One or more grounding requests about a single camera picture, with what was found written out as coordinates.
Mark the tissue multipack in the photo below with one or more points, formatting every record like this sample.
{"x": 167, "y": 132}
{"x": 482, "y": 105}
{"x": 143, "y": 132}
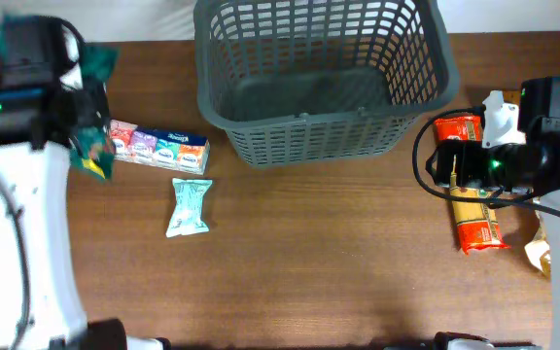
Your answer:
{"x": 178, "y": 151}

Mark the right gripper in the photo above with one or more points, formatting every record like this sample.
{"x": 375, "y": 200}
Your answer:
{"x": 467, "y": 153}

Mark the light teal snack packet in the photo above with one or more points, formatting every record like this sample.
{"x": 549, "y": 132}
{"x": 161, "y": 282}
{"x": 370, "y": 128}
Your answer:
{"x": 186, "y": 218}

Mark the spaghetti packet orange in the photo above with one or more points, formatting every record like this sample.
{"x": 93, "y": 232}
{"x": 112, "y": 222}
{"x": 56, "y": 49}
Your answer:
{"x": 476, "y": 225}

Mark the grey plastic basket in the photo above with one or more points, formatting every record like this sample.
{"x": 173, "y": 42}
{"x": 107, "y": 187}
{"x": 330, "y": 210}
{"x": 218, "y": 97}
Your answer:
{"x": 301, "y": 81}

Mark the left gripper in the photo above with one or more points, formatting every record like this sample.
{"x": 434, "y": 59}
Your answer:
{"x": 100, "y": 104}

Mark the cream cookie bag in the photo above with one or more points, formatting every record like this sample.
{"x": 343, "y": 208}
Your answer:
{"x": 538, "y": 251}
{"x": 511, "y": 97}

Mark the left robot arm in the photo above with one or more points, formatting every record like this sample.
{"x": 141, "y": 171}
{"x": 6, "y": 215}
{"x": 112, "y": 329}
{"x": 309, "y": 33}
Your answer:
{"x": 40, "y": 307}

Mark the green coffee bag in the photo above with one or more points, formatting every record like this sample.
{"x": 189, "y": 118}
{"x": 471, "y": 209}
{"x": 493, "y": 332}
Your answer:
{"x": 45, "y": 53}

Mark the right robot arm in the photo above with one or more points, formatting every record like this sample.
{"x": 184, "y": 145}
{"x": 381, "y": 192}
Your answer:
{"x": 539, "y": 120}

